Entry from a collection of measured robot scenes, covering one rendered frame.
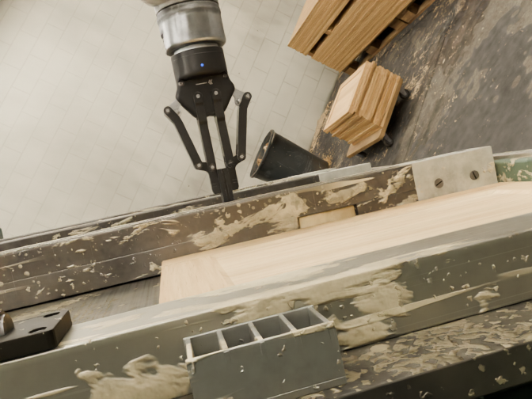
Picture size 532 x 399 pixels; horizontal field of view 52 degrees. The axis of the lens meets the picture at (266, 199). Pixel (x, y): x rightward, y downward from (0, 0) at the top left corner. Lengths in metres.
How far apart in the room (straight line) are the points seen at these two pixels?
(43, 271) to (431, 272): 0.52
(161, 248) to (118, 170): 5.29
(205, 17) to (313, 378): 0.59
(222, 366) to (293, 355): 0.03
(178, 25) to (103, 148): 5.31
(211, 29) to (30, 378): 0.57
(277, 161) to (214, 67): 4.31
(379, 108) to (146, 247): 3.38
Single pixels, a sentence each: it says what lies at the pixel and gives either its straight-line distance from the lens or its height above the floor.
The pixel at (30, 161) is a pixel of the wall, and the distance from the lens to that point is 6.08.
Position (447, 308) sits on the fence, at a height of 1.15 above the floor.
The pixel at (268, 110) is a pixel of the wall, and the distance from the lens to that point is 6.40.
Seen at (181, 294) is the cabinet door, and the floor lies 1.27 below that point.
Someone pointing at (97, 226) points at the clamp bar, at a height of 1.42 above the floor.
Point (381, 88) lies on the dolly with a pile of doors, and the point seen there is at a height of 0.23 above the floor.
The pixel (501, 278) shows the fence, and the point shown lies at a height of 1.12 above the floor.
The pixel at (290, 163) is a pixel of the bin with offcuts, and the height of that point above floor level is 0.38.
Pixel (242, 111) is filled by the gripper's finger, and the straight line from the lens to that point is 0.78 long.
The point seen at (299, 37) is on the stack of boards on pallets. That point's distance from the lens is 5.77.
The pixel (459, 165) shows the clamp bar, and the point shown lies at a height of 0.96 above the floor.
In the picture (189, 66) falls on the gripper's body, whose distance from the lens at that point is 0.77.
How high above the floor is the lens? 1.32
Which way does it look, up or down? 10 degrees down
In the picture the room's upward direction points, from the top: 66 degrees counter-clockwise
